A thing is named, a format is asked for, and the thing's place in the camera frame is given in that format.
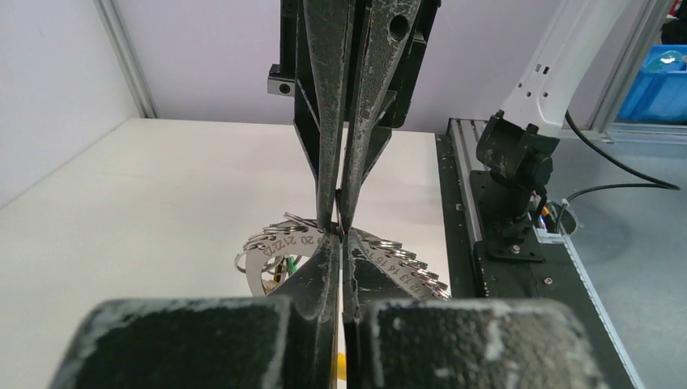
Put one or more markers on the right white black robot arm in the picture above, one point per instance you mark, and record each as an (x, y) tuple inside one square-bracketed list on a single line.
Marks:
[(540, 96)]

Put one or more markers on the left aluminium frame post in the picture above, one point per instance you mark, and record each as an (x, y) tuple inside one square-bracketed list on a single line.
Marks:
[(115, 27)]

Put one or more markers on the right aluminium frame post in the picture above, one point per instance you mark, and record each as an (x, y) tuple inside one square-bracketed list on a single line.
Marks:
[(642, 32)]

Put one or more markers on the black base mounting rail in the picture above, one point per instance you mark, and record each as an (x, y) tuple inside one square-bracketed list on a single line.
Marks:
[(493, 176)]

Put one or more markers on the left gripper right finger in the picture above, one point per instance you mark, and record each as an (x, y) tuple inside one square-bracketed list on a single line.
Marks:
[(399, 342)]

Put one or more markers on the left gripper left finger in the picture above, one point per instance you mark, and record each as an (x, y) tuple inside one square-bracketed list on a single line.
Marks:
[(284, 340)]

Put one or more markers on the green capped key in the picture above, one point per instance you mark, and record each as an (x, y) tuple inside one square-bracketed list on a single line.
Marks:
[(283, 267)]

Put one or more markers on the aluminium frame post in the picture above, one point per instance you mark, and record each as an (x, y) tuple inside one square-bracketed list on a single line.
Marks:
[(115, 27), (642, 32)]

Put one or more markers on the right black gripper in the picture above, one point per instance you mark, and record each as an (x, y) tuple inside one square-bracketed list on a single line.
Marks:
[(349, 62)]

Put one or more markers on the blue plastic storage bin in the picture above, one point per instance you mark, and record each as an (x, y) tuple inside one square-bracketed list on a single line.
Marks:
[(658, 93)]

